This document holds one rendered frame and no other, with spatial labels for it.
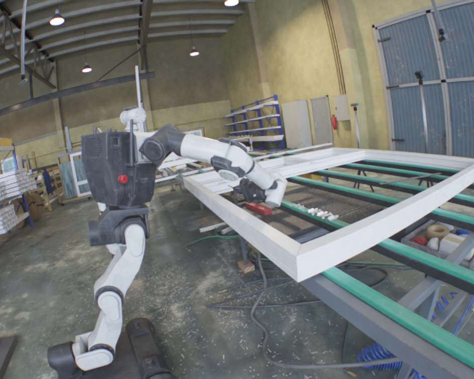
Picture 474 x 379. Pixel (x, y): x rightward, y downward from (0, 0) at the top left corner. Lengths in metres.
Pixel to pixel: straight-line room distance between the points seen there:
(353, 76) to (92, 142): 8.21
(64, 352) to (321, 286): 1.29
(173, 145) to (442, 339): 0.94
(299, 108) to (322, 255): 10.36
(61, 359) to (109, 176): 0.99
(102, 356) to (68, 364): 0.21
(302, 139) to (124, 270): 10.10
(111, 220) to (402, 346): 1.07
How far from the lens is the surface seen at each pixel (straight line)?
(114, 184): 1.01
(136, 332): 1.64
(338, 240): 0.65
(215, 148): 0.90
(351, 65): 8.79
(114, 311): 1.28
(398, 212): 0.83
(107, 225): 1.14
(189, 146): 0.93
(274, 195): 1.07
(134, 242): 1.15
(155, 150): 0.94
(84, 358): 1.46
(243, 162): 0.92
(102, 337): 1.43
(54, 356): 1.54
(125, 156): 1.04
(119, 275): 1.24
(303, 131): 10.91
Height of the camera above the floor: 1.22
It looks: 13 degrees down
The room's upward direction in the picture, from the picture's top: 9 degrees counter-clockwise
